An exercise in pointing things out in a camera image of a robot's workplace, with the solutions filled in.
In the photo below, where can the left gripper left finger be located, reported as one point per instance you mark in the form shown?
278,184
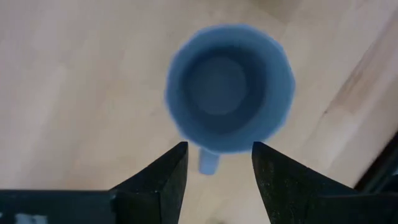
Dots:
158,193

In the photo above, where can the lavender grey faceted mug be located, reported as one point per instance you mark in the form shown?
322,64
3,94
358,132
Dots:
230,87

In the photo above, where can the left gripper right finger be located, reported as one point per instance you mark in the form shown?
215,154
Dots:
280,193

